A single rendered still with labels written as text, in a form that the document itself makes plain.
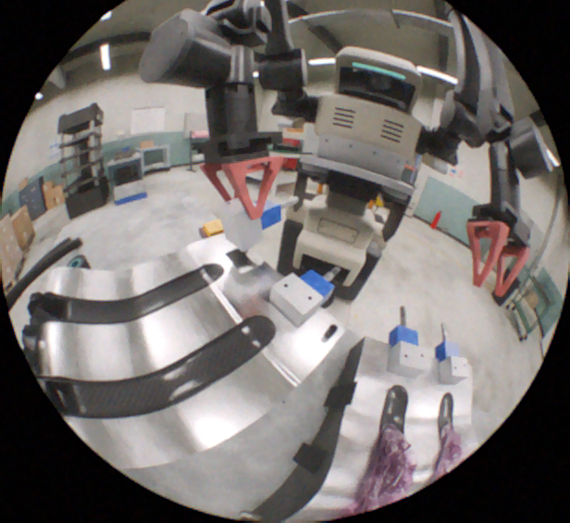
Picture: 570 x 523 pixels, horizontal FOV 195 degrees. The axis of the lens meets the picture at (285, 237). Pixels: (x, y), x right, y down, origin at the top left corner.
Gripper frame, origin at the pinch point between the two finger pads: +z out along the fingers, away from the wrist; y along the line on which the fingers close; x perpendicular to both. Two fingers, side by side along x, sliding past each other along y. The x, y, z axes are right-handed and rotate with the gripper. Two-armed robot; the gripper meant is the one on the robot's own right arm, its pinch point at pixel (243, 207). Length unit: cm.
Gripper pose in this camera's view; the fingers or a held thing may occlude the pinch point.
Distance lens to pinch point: 22.5
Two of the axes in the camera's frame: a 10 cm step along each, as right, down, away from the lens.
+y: 7.1, 3.6, -6.1
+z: 0.5, 8.4, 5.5
